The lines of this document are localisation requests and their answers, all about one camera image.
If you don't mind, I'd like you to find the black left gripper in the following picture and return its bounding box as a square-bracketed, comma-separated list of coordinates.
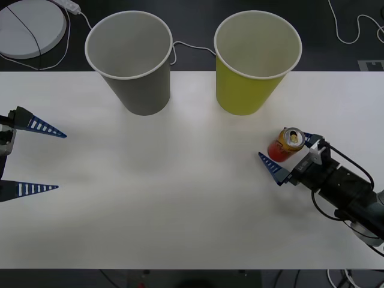
[0, 106, 68, 203]

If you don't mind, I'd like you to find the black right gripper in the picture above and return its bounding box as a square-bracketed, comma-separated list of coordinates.
[258, 131, 342, 190]

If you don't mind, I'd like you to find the orange and red drink can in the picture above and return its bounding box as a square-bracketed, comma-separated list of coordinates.
[267, 127, 306, 164]

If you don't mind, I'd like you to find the yellow-green plastic bin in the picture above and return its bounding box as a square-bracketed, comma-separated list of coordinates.
[214, 10, 303, 116]

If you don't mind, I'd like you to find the round white disc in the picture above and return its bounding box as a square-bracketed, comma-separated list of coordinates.
[0, 0, 67, 59]

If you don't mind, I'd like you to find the grey plastic bin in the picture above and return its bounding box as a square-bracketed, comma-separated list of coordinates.
[85, 10, 174, 116]

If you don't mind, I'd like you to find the white power strip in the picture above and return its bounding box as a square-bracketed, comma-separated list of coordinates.
[49, 0, 82, 14]

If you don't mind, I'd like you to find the thin black cable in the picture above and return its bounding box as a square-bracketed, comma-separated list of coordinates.
[5, 4, 43, 70]

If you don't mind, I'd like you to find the long white looping cable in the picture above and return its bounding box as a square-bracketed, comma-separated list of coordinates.
[328, 0, 384, 44]

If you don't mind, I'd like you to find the white cable bundle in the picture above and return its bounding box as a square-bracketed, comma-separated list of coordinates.
[326, 268, 362, 288]

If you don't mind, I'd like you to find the white power strip cable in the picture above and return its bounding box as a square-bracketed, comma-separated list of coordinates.
[77, 8, 217, 66]

